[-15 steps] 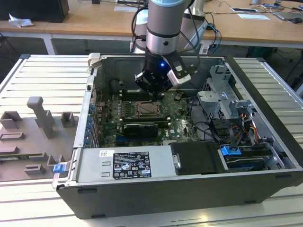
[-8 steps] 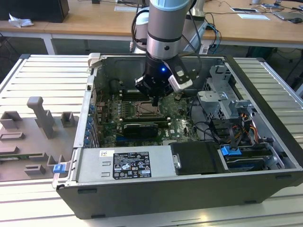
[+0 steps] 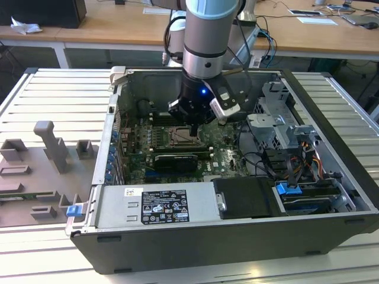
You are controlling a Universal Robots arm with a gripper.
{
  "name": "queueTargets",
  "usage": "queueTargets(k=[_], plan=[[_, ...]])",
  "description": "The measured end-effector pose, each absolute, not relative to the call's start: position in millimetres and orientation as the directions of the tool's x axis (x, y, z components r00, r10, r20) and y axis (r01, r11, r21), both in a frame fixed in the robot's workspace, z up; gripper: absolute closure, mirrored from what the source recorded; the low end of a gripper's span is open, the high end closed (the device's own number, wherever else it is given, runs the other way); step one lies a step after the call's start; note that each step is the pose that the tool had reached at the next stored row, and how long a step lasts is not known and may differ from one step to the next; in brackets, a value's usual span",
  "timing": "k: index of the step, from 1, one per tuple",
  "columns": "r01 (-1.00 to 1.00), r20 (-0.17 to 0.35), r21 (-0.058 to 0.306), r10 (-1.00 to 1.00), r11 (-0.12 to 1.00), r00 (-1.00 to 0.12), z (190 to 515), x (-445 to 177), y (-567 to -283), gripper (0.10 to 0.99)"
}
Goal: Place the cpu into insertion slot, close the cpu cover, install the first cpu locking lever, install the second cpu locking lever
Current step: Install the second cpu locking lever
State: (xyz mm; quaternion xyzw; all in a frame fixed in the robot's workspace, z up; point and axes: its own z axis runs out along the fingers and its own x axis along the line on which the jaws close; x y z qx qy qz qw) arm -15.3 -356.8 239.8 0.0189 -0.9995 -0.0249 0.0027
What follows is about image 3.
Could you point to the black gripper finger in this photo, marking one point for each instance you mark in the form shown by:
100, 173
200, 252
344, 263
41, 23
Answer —
207, 115
179, 110

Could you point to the thin metal locking lever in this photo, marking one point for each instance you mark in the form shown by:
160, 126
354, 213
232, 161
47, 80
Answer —
186, 144
180, 127

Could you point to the CPU with silver top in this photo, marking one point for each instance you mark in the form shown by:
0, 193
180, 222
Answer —
182, 135

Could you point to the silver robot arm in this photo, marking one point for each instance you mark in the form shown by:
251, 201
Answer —
204, 44

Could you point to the black RAM slot white clips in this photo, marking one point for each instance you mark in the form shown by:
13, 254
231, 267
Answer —
160, 120
205, 154
160, 115
204, 148

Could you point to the green motherboard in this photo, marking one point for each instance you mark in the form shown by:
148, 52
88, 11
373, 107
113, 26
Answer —
225, 159

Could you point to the black graphics card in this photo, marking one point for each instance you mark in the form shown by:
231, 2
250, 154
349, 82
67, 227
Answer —
177, 164

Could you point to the silver perforated drive cage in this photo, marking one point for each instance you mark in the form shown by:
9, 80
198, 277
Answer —
266, 130

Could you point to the blue card retainer clip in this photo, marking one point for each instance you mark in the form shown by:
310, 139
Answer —
109, 169
114, 135
110, 161
112, 153
109, 177

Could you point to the pale blue teach pendant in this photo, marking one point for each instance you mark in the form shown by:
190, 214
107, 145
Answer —
250, 44

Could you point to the black plastic shroud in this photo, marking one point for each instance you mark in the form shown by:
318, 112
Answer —
245, 198

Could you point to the wooden desk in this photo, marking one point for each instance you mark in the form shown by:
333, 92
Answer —
118, 26

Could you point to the hard disk in blue carrier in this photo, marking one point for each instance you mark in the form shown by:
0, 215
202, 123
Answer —
287, 188

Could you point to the silver power supply box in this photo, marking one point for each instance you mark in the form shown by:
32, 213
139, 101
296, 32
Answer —
118, 207

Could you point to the black and silver PC case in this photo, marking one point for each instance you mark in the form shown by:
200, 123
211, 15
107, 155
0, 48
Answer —
207, 251

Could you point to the white framed tablet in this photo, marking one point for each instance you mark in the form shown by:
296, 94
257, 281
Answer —
305, 12

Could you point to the white paper sheet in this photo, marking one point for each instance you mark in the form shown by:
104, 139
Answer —
316, 20

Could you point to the blue plastic latch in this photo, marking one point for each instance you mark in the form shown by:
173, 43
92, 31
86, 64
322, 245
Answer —
74, 211

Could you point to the grey parts rack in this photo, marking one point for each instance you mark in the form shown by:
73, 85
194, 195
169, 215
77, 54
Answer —
44, 177

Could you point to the black box on desk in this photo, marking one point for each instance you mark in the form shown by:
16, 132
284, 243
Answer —
44, 12

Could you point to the crumpled white paper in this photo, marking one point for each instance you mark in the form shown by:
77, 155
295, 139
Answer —
26, 28

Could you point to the grey laptop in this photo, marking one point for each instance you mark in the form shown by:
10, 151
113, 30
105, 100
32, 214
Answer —
359, 19

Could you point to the green RAM stick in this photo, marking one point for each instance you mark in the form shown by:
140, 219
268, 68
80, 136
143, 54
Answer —
17, 195

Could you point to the black computer mouse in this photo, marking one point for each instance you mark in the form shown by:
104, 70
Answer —
370, 26

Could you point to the black and white wrist camera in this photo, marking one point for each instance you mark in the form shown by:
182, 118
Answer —
225, 102

